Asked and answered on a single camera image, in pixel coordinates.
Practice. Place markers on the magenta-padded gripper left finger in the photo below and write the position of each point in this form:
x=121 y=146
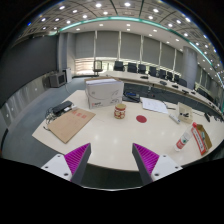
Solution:
x=77 y=160

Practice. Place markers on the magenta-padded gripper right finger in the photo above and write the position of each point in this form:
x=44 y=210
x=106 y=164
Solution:
x=146 y=159

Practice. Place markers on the clear red-capped water bottle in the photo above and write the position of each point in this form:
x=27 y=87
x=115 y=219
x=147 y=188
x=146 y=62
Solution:
x=183 y=140

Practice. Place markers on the brown paper envelope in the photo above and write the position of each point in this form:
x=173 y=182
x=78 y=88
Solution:
x=70 y=124

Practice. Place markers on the flat round red coaster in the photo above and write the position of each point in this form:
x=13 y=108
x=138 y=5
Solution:
x=141 y=119

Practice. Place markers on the white printed paper sheets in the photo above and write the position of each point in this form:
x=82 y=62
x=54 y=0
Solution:
x=154 y=105

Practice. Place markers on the red and cream patterned mug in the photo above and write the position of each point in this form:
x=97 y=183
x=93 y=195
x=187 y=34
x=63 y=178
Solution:
x=120 y=111

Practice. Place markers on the black power adapter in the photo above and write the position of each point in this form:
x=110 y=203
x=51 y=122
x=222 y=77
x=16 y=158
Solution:
x=62 y=107

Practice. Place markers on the open red and brown carton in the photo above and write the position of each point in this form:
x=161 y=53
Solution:
x=200 y=139

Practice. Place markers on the small open white box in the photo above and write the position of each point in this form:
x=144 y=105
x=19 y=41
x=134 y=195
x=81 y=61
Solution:
x=185 y=114

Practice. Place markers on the black laptop bag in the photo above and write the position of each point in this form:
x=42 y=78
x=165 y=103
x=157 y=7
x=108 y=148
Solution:
x=131 y=97

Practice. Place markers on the white paper ream box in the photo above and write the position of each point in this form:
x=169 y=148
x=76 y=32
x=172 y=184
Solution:
x=103 y=93

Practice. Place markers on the long curved conference desk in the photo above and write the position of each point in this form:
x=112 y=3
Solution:
x=156 y=86

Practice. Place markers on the grey CRT monitor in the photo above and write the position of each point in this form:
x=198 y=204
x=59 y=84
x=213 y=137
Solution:
x=57 y=80

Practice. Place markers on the row of black office chairs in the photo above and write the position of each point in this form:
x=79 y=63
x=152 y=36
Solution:
x=132 y=67

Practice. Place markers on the round recessed ceiling lights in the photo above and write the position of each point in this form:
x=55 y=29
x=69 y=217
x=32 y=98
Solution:
x=98 y=5

